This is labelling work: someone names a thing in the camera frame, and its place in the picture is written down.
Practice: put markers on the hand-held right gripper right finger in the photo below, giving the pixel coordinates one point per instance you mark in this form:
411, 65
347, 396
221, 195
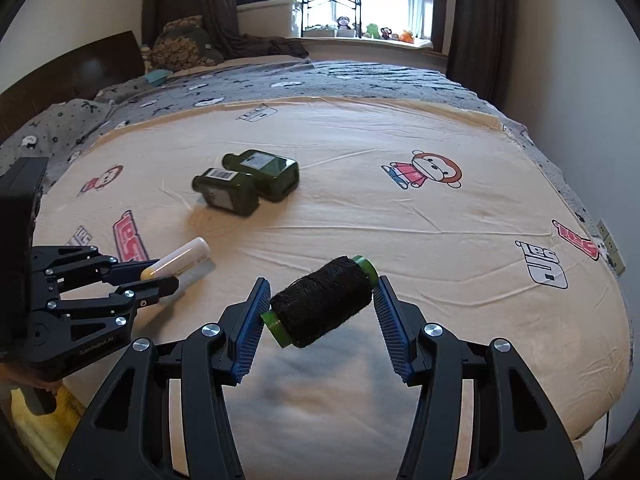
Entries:
392, 332

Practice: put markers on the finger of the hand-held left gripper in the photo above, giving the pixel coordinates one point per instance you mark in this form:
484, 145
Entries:
150, 290
90, 262

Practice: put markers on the dark green bottle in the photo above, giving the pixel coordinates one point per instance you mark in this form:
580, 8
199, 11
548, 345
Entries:
262, 172
225, 192

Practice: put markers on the orange plush toy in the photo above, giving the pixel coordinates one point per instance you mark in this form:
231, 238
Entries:
406, 36

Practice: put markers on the black thread spool green ends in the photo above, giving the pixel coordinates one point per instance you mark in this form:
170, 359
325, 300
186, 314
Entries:
320, 300

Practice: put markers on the dark wooden headboard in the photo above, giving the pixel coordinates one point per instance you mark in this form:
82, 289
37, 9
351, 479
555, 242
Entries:
75, 71

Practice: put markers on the small teal cloth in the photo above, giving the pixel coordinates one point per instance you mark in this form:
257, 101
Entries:
157, 77

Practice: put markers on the white storage box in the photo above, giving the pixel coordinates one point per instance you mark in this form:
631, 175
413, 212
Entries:
265, 20

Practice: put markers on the green plush toy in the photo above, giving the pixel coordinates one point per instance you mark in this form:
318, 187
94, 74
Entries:
371, 30

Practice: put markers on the wall socket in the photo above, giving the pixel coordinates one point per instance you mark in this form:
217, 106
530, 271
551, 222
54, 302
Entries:
611, 247

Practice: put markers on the beige printed blanket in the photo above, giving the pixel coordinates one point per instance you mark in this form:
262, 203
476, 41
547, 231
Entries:
400, 240

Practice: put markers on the grey printed blanket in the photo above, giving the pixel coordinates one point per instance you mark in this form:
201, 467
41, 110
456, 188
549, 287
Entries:
350, 77

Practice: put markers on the brown plush toy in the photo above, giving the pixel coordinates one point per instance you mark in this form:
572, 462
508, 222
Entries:
385, 33

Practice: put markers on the brown patterned cushion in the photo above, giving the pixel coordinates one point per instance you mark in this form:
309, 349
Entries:
185, 45

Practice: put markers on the small cream bottle yellow cap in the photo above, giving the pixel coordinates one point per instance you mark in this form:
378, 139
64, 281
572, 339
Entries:
180, 257

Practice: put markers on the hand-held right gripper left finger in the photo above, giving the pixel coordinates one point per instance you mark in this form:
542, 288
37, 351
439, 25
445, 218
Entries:
252, 332

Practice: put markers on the monkey plush toy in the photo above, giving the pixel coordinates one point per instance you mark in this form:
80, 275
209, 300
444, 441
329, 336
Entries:
343, 22

